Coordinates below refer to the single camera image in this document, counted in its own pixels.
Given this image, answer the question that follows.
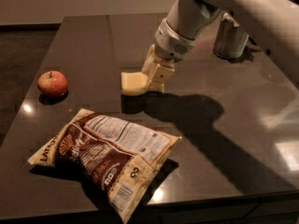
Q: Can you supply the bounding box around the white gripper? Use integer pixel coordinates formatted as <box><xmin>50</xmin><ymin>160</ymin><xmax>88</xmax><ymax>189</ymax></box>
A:
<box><xmin>141</xmin><ymin>19</ymin><xmax>195</xmax><ymax>92</ymax></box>

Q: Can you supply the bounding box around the yellow sponge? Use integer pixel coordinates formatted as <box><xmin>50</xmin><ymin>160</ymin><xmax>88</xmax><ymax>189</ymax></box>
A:
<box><xmin>121</xmin><ymin>72</ymin><xmax>148</xmax><ymax>96</ymax></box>

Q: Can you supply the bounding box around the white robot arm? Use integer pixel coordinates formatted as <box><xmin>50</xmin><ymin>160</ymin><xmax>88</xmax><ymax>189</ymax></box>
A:
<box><xmin>142</xmin><ymin>0</ymin><xmax>299</xmax><ymax>91</ymax></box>

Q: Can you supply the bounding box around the brown chip bag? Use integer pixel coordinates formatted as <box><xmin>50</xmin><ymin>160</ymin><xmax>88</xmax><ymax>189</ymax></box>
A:
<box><xmin>28</xmin><ymin>109</ymin><xmax>179</xmax><ymax>223</ymax></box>

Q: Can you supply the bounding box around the metal napkin bucket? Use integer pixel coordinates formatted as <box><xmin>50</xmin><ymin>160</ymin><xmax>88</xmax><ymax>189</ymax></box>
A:
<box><xmin>213</xmin><ymin>13</ymin><xmax>249</xmax><ymax>60</ymax></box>

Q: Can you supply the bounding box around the red apple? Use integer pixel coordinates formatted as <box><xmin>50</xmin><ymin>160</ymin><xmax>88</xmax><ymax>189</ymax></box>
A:
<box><xmin>37</xmin><ymin>71</ymin><xmax>68</xmax><ymax>98</ymax></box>

